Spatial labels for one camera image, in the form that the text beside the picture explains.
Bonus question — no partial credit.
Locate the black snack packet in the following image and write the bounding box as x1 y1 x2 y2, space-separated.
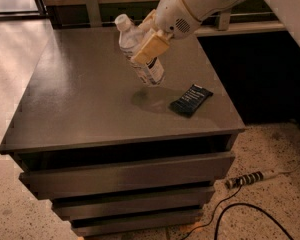
169 84 213 118

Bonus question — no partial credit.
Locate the clear plastic water bottle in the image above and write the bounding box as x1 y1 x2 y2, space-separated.
115 14 164 86

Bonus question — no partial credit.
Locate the bottom grey drawer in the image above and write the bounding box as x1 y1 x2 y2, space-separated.
71 207 202 237

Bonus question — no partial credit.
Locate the left metal shelf bracket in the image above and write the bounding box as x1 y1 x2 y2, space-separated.
85 0 102 28

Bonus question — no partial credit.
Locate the top grey drawer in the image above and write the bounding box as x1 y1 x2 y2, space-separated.
19 151 235 199

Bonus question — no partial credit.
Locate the thin black cable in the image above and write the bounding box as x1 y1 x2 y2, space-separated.
179 185 243 240

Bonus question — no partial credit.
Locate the right metal shelf bracket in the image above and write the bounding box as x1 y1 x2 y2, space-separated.
216 9 232 31

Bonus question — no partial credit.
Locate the white power strip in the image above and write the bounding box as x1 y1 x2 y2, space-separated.
225 169 278 189

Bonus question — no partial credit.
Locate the middle grey drawer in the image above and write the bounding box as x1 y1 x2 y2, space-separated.
52 186 215 221

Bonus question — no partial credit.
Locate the dark grey drawer cabinet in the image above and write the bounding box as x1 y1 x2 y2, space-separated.
0 23 247 238

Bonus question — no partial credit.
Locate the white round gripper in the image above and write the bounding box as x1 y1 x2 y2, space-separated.
131 0 201 64

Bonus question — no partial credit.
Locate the grey drawer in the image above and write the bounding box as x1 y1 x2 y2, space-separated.
19 151 235 199
52 186 215 221
71 207 202 237

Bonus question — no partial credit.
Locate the metal shelf bracket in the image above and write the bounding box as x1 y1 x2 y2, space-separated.
216 9 232 31
85 0 102 28

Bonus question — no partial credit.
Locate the white power strip cord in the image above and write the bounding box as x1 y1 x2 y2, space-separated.
274 153 300 176

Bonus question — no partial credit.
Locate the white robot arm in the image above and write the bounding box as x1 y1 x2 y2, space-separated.
133 0 300 64

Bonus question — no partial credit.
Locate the thick black cable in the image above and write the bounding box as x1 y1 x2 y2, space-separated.
213 202 295 240

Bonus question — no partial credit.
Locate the wooden shelf board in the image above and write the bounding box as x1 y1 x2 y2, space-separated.
195 21 286 37

